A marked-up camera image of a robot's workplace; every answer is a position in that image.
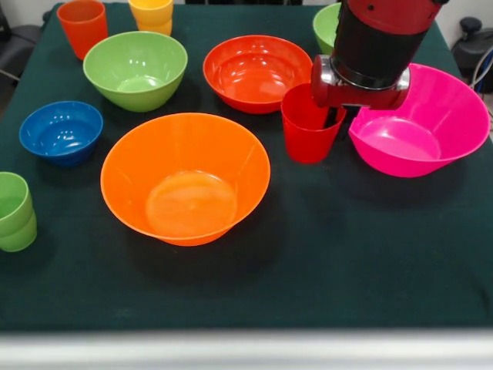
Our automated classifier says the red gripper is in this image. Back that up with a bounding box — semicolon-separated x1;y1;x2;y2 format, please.
310;55;411;141

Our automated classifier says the red plastic cup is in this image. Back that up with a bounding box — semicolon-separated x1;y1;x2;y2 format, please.
280;82;347;165

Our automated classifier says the small blue plastic bowl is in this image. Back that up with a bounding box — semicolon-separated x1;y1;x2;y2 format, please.
18;100;105;167

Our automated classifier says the large pink plastic bowl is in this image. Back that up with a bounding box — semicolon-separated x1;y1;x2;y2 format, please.
348;63;491;179

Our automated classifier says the green plastic bowl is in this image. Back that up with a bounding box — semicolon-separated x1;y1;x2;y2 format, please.
82;31;189;113
312;2;342;56

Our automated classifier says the red-orange plastic bowl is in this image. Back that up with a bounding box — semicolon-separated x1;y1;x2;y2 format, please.
203;35;314;116

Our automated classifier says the dark green table cloth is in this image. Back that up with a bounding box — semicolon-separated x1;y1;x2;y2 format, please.
0;2;493;332

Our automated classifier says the large orange plastic bowl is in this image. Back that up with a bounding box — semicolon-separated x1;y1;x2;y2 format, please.
100;112;272;247

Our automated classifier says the yellow plastic cup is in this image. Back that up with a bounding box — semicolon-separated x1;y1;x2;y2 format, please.
135;17;173;38
128;0;175;28

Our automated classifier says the orange-red plastic cup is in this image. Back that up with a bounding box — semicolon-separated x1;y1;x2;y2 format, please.
56;0;109;61

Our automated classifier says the green plastic cup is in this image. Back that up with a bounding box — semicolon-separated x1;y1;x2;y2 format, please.
0;171;34;238
0;211;39;254

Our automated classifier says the grey cable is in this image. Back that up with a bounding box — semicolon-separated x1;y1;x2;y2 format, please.
471;45;493;116

